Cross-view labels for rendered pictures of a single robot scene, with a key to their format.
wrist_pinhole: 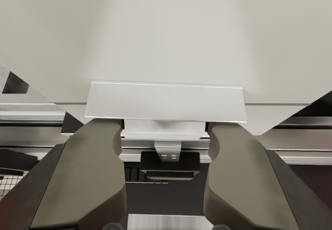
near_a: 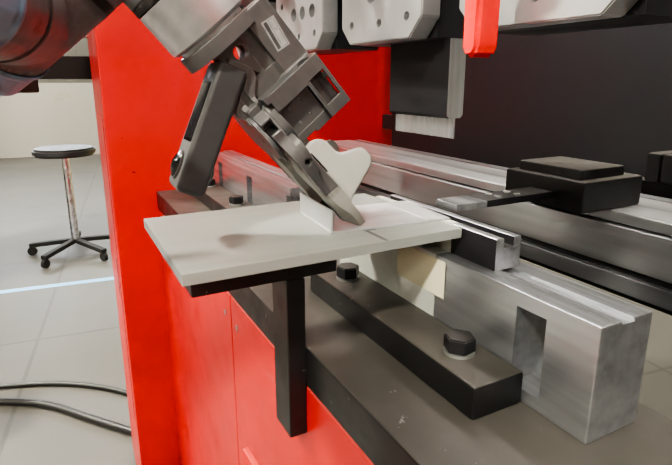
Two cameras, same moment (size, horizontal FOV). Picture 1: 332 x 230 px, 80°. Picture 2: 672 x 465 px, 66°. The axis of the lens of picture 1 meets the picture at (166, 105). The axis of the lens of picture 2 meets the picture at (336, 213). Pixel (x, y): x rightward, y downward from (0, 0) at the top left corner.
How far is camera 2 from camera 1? 0.47 m
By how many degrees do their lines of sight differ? 62
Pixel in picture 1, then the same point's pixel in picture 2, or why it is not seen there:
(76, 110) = (392, 235)
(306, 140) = (421, 187)
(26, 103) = (514, 290)
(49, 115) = (542, 279)
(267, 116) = not seen: hidden behind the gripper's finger
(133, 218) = (449, 134)
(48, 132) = not seen: outside the picture
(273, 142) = (448, 192)
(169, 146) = (445, 201)
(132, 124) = (395, 219)
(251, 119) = not seen: hidden behind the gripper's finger
